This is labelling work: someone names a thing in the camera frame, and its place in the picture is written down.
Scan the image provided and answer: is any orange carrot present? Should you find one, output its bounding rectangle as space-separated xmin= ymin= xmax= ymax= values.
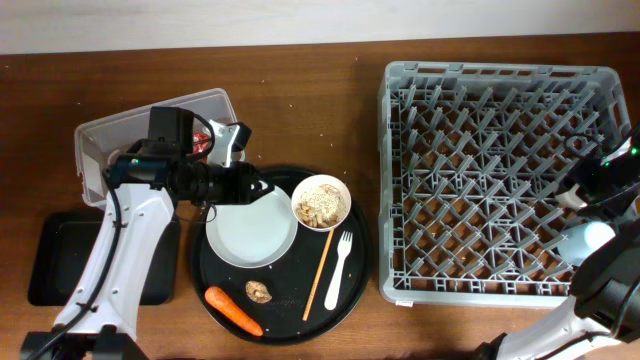
xmin=204 ymin=286 xmax=264 ymax=337

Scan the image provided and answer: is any red snack wrapper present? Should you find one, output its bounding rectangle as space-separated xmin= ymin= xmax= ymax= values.
xmin=193 ymin=132 xmax=211 ymax=154

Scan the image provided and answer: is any pale grey plate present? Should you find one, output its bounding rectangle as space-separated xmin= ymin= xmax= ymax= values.
xmin=205 ymin=186 xmax=298 ymax=269

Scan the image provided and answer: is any brown walnut shell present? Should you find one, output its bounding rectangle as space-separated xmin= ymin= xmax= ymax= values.
xmin=245 ymin=280 xmax=272 ymax=304

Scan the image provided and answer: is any grey plastic dishwasher rack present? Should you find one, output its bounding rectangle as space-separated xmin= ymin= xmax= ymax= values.
xmin=378 ymin=61 xmax=631 ymax=308

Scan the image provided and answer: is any white plastic fork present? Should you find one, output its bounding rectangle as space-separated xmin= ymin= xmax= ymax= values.
xmin=324 ymin=231 xmax=353 ymax=310

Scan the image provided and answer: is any pink bowl with food scraps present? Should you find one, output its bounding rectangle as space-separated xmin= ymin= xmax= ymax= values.
xmin=291 ymin=174 xmax=352 ymax=232

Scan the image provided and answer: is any light blue cup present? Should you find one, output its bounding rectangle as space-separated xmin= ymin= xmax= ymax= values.
xmin=556 ymin=221 xmax=615 ymax=266

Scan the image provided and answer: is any rectangular black tray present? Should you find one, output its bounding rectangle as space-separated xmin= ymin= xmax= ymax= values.
xmin=28 ymin=210 xmax=181 ymax=306

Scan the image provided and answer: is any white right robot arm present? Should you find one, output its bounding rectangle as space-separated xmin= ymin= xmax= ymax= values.
xmin=473 ymin=128 xmax=639 ymax=360

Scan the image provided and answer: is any round black tray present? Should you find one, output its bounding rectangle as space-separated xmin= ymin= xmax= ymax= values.
xmin=189 ymin=166 xmax=374 ymax=346

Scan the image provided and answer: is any clear plastic waste bin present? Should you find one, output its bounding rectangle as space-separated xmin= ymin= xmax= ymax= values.
xmin=74 ymin=88 xmax=237 ymax=209

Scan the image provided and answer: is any wooden chopstick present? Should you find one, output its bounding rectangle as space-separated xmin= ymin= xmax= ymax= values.
xmin=302 ymin=229 xmax=334 ymax=322

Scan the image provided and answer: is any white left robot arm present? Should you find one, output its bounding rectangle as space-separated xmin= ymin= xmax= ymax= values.
xmin=20 ymin=107 xmax=274 ymax=359

